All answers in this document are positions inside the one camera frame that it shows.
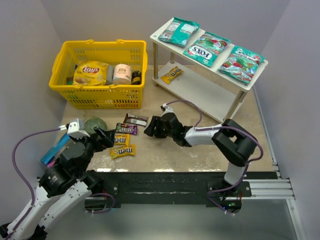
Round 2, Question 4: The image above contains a yellow m&m's bag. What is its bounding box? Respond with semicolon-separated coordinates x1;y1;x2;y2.
114;134;130;146
110;144;136;159
160;66;184;85

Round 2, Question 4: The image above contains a Fox's mint blossom candy bag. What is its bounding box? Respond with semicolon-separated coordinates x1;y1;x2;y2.
183;31;232;67

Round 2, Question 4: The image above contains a teal candy bag back side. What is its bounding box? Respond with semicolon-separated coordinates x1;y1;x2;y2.
158;17;200;48

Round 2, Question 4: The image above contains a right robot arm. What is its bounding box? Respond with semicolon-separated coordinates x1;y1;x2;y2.
144;112;261;194

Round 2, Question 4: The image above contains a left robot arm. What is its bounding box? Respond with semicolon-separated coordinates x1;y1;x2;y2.
0;127;116;240

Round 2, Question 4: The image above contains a white two-tier shelf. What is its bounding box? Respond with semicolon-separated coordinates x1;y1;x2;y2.
150;21;269;123

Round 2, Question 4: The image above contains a brown chocolate bar wrapper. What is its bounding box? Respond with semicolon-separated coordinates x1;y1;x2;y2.
123;113;149;127

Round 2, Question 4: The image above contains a purple M&M's bag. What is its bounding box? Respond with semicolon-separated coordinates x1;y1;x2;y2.
115;122;138;136

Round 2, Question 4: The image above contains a green round melon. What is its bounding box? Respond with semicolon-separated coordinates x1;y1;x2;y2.
84;117;108;135

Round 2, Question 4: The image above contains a pink box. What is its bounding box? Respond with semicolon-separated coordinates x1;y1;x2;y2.
47;160;55;168

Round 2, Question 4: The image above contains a blue box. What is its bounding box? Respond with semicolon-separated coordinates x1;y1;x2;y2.
40;133;71;166

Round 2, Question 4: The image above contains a black and yellow can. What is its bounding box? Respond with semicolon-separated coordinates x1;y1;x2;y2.
131;70;142;85

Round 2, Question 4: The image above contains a pink cylindrical container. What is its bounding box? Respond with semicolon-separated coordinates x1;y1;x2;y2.
112;64;132;85

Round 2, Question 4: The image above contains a yellow Lays chips bag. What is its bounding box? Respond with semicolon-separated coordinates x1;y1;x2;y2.
72;60;109;86

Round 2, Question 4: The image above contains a grey pouch in basket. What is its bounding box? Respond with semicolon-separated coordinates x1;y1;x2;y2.
105;64;114;86

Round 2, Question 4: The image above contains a yellow plastic shopping basket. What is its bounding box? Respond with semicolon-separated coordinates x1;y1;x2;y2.
48;39;148;109

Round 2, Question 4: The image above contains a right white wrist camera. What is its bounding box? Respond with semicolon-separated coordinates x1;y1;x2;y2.
160;103;174;116

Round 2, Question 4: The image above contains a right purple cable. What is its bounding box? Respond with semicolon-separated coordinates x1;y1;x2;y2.
167;99;265;216

